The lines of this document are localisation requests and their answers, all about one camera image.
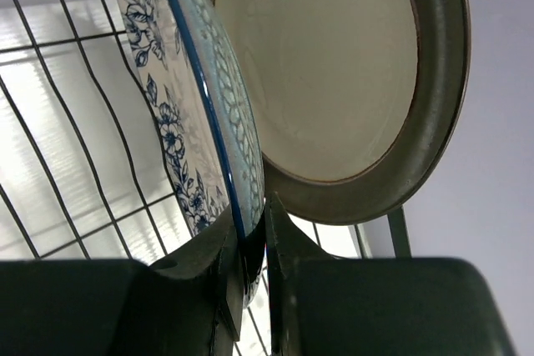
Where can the black wire dish rack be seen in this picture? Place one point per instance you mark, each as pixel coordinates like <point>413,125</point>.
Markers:
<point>81,171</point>

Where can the dark rimmed plate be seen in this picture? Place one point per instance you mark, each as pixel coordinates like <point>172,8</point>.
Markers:
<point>355,101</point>

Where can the blue floral white plate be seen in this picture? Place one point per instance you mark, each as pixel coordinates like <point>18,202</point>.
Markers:
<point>191,79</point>

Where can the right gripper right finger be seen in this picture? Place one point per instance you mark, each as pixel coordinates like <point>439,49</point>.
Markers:
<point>324,305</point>

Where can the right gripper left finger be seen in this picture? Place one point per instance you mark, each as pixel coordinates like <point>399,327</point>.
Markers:
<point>187,303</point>

